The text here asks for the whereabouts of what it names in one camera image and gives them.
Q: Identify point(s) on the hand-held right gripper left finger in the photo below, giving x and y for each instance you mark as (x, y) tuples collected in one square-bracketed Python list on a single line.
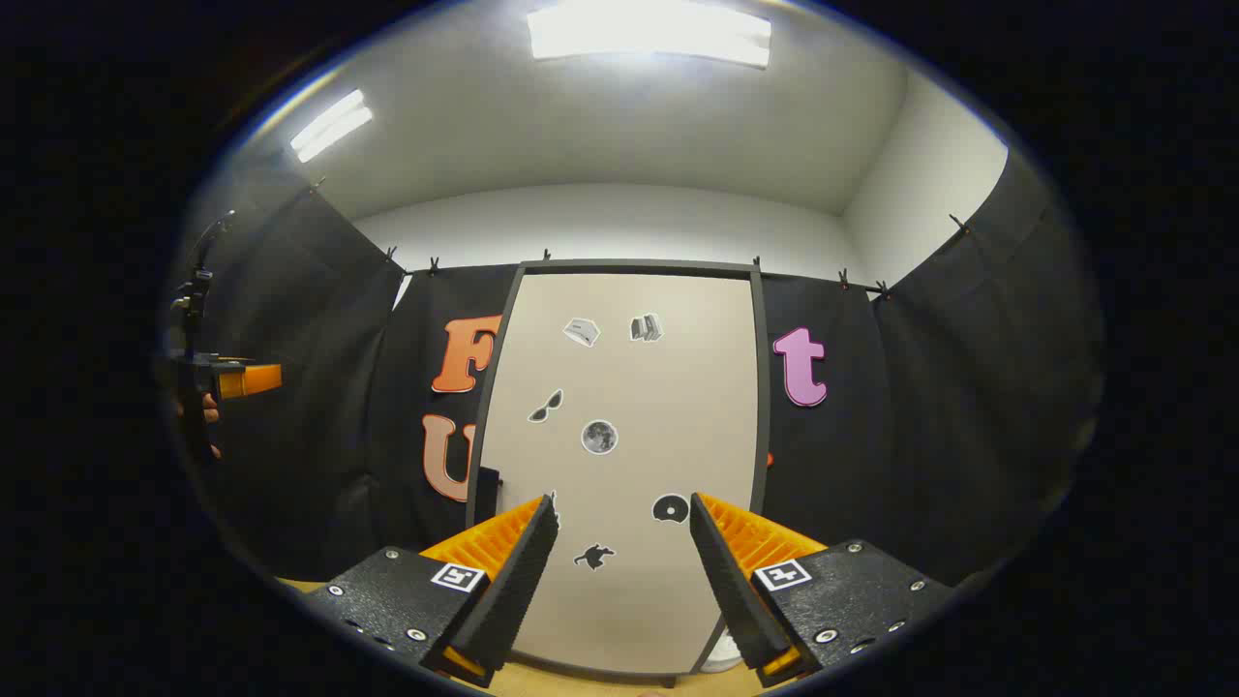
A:
[(518, 590)]

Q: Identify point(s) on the dark grey cabinet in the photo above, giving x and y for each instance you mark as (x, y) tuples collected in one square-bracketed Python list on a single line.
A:
[(761, 387)]

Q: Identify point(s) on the small ceiling light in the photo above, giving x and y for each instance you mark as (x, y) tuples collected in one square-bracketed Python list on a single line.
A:
[(331, 126)]

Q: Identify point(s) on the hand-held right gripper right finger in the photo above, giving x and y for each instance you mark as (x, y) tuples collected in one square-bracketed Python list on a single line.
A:
[(736, 590)]

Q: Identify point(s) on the beige cabinet door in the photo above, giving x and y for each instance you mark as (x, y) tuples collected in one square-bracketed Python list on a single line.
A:
[(629, 387)]

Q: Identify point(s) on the black backdrop cloth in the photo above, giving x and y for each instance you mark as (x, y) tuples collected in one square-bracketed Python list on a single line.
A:
[(968, 387)]

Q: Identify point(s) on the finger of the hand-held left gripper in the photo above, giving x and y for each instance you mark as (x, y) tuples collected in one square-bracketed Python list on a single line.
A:
[(254, 379)]

